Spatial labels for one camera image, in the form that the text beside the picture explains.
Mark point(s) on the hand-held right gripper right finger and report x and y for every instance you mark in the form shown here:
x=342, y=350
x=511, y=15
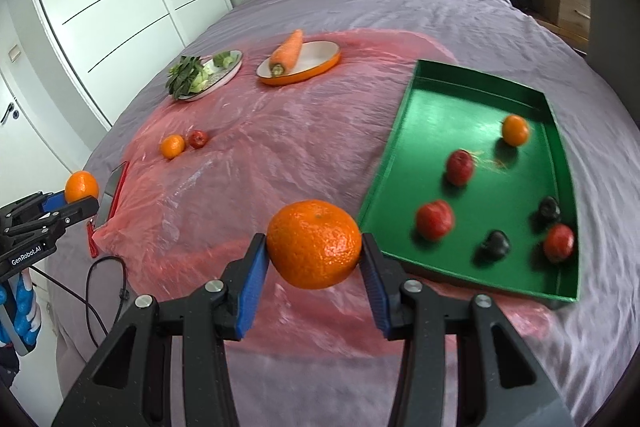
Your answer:
x=375, y=287

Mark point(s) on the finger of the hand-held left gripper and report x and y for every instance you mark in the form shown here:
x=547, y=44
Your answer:
x=50, y=202
x=75, y=211

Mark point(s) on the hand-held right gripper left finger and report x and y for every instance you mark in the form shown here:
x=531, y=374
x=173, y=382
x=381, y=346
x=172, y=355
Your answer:
x=252, y=287

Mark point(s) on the smooth orange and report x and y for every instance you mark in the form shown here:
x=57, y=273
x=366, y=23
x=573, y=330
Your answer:
x=82, y=186

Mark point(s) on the bumpy mandarin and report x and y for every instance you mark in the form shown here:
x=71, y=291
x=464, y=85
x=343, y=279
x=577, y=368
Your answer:
x=314, y=244

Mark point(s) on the small red apple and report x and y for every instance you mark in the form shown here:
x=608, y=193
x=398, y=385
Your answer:
x=459, y=167
x=435, y=220

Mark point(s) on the dark plum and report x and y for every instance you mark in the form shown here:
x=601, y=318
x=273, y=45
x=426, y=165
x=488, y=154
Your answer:
x=495, y=244
x=550, y=208

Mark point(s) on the green tray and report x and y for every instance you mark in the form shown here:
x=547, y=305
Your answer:
x=450, y=107

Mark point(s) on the person's left hand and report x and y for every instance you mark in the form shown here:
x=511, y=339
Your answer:
x=22, y=312

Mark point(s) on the phone in red case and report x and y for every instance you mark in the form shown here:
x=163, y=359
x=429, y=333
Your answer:
x=112, y=197

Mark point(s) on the white door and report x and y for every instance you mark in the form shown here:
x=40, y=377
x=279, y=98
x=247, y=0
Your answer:
x=30, y=142

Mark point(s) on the pink plastic sheet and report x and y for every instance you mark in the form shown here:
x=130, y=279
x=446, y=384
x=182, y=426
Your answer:
x=250, y=187

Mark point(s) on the large bumpy orange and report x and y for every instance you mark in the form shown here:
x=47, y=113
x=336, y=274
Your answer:
x=172, y=146

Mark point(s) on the bok choy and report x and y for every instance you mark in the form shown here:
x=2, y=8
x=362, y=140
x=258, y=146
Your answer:
x=187, y=77

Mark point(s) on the red apple right tray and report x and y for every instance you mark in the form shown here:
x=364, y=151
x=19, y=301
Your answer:
x=559, y=243

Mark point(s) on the white wardrobe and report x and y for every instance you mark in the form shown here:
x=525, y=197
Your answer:
x=100, y=7

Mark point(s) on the patterned round plate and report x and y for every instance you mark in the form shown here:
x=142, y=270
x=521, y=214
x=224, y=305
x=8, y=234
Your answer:
x=225, y=72

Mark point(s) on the small orange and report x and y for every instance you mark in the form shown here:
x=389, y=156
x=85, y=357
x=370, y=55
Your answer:
x=515, y=130

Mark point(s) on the orange oval dish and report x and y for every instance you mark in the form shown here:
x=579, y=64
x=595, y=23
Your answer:
x=315, y=59

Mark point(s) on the carrot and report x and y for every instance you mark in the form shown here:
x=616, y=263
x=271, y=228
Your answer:
x=286, y=53

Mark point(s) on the dark chair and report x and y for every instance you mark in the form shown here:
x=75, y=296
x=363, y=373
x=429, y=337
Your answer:
x=607, y=12

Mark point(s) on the white light switch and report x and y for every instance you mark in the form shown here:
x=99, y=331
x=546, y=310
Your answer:
x=14, y=53

